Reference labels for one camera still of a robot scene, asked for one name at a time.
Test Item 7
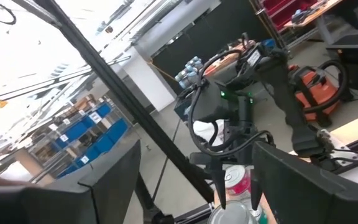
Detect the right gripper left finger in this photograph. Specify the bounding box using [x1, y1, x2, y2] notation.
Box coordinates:
[0, 139, 142, 224]

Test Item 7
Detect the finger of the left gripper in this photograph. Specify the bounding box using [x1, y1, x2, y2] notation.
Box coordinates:
[249, 169, 262, 212]
[209, 160, 229, 210]

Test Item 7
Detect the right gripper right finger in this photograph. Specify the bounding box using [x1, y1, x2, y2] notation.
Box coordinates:
[252, 141, 358, 224]

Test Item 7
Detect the tall red label can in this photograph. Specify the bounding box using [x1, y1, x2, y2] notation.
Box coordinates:
[224, 164, 252, 197]

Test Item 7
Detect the rack with blue bins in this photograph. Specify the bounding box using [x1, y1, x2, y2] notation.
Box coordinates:
[26, 99, 133, 181]

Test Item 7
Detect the pack of water bottles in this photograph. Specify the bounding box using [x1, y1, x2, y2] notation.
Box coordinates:
[174, 55, 204, 90]

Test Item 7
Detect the orange shop vacuum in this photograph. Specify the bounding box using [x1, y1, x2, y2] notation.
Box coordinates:
[289, 58, 354, 127]

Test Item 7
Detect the black computer case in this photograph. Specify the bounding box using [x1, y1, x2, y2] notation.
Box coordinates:
[324, 18, 358, 94]

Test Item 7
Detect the wooden workbench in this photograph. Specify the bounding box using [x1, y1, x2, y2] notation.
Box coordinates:
[283, 0, 358, 44]

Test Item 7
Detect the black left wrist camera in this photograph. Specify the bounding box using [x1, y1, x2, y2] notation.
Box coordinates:
[193, 79, 231, 124]

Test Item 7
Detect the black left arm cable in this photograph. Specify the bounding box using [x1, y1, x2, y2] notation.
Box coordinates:
[187, 49, 275, 156]

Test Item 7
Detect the silver metal bracket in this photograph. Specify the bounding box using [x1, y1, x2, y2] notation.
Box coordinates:
[317, 129, 358, 162]

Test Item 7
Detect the black frame post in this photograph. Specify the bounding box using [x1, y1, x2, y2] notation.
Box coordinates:
[11, 0, 216, 203]

